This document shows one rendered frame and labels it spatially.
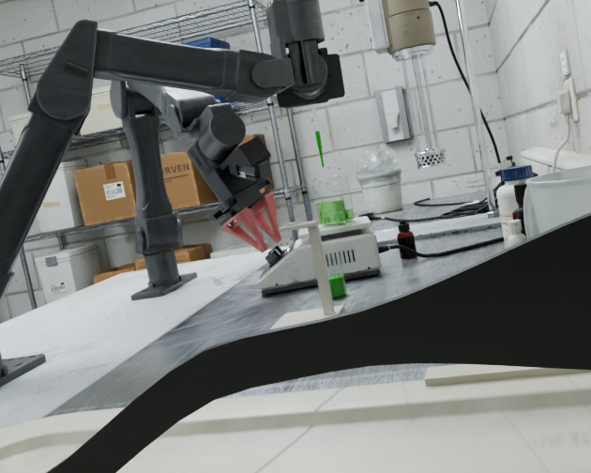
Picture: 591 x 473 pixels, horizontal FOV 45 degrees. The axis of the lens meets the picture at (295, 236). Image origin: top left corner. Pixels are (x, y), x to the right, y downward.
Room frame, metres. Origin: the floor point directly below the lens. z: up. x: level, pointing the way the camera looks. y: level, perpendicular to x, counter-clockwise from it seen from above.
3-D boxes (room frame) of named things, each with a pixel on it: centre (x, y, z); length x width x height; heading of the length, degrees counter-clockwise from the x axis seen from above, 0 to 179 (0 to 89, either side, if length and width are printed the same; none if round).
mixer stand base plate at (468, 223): (1.56, -0.31, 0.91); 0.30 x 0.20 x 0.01; 77
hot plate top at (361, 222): (1.20, -0.07, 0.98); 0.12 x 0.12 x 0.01; 87
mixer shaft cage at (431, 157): (1.56, -0.32, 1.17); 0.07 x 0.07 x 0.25
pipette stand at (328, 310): (0.89, 0.00, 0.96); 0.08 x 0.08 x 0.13; 75
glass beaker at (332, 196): (1.19, -0.07, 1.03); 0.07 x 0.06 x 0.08; 88
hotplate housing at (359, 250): (1.20, -0.04, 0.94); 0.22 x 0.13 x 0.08; 87
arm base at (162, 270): (1.46, 0.28, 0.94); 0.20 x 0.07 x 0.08; 167
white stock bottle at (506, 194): (1.14, -0.36, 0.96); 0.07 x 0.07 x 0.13
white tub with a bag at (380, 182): (2.27, -0.30, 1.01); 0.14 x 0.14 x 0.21
